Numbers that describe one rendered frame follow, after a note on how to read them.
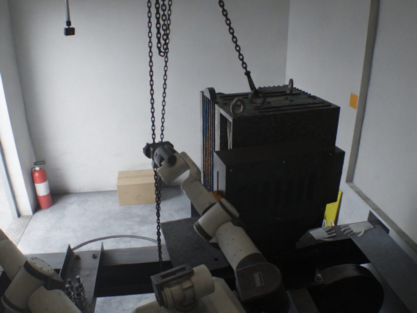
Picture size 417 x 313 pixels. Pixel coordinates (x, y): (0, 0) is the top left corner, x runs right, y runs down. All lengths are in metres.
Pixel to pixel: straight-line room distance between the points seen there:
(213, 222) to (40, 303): 0.51
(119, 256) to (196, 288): 1.38
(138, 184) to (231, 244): 2.72
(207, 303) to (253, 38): 3.14
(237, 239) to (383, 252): 1.41
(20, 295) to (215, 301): 0.48
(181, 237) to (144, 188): 1.93
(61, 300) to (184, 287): 0.32
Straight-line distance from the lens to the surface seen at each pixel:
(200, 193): 1.13
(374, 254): 2.24
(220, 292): 0.88
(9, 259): 1.06
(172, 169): 1.19
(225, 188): 1.23
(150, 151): 1.34
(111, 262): 2.08
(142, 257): 2.08
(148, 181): 3.67
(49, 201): 4.00
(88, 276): 2.02
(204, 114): 1.62
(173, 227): 1.88
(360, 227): 2.42
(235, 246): 0.99
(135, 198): 3.74
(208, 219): 1.06
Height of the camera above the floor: 2.01
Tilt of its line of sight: 22 degrees down
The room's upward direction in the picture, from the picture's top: straight up
